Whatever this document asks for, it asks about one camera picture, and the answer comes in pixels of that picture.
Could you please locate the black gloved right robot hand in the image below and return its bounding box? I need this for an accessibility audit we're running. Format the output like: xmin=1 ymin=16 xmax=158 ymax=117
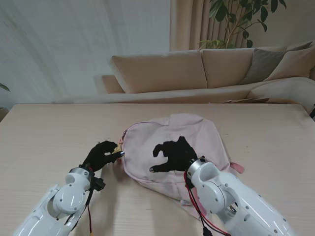
xmin=148 ymin=136 xmax=199 ymax=174

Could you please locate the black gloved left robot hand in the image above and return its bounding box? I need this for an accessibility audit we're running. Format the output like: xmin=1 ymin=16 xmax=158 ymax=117
xmin=82 ymin=140 xmax=126 ymax=173

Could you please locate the pale pink backpack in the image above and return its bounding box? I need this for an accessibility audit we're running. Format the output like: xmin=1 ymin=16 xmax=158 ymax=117
xmin=119 ymin=113 xmax=246 ymax=220

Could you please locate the beige fabric sofa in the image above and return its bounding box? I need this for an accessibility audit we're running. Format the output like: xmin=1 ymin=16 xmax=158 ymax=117
xmin=93 ymin=43 xmax=315 ymax=104

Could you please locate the white backdrop cloth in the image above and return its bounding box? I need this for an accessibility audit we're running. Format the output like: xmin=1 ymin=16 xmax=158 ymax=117
xmin=0 ymin=0 xmax=171 ymax=104

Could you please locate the grey sofa cushion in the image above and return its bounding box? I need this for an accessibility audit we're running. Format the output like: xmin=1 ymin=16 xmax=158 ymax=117
xmin=240 ymin=48 xmax=313 ymax=86

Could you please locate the beige loose sofa cushion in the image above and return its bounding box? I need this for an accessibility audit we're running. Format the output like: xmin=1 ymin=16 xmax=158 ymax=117
xmin=264 ymin=46 xmax=315 ymax=82

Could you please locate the tall green leafy houseplant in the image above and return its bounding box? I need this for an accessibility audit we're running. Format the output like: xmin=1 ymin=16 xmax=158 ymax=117
xmin=198 ymin=0 xmax=287 ymax=50

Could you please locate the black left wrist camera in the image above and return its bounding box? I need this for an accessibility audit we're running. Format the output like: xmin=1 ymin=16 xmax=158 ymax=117
xmin=93 ymin=177 xmax=106 ymax=192

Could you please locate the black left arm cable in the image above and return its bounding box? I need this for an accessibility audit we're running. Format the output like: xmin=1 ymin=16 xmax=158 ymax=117
xmin=64 ymin=180 xmax=95 ymax=226

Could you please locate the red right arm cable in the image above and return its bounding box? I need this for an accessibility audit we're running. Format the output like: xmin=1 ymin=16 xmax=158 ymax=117
xmin=183 ymin=171 xmax=231 ymax=235

